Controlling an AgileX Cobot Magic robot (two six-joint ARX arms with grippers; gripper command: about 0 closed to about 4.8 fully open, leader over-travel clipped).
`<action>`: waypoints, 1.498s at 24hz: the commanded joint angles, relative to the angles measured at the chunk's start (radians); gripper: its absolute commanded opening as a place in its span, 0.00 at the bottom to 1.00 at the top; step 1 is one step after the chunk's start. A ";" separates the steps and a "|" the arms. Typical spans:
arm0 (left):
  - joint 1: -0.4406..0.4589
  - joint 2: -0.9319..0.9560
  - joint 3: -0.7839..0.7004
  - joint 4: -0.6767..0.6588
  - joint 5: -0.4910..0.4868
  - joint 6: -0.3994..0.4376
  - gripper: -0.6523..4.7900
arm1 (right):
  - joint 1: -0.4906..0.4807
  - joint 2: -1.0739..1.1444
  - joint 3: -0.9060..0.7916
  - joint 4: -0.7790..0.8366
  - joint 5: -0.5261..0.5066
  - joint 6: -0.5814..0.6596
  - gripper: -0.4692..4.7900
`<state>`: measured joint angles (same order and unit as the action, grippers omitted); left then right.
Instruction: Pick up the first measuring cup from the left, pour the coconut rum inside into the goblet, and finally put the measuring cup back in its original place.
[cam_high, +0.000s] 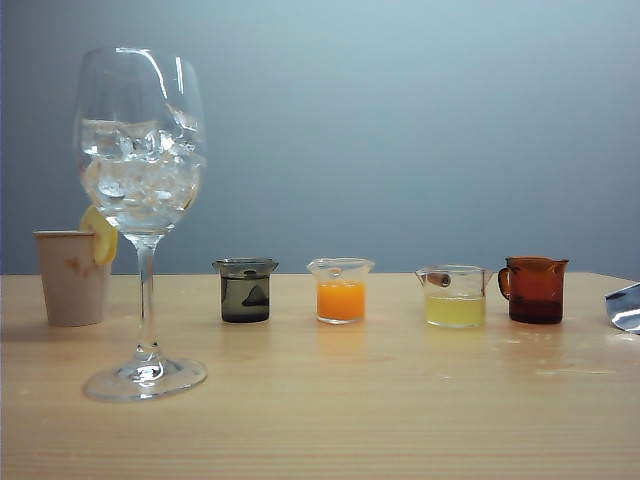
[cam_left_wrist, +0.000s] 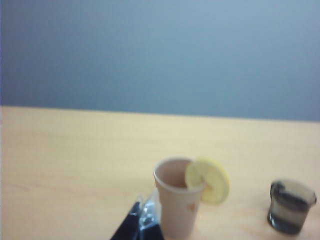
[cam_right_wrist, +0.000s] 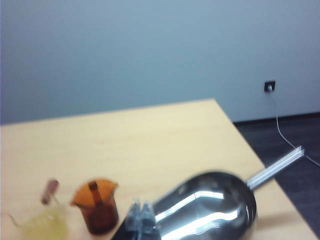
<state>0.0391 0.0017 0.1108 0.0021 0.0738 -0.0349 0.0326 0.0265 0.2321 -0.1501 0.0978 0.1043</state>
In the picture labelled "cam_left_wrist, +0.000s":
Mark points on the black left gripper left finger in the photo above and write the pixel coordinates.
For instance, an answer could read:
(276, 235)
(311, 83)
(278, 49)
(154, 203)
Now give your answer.
(127, 227)

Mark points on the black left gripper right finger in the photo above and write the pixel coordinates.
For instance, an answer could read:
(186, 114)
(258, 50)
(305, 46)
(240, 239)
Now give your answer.
(151, 232)

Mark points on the yellow lemon slice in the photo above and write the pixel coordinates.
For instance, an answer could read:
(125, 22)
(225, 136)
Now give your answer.
(215, 185)

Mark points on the smoky grey glass measuring cup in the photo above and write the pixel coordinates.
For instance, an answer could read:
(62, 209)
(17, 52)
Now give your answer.
(287, 212)

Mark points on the beige paper cup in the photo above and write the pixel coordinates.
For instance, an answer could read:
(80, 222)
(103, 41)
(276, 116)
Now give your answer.
(175, 212)

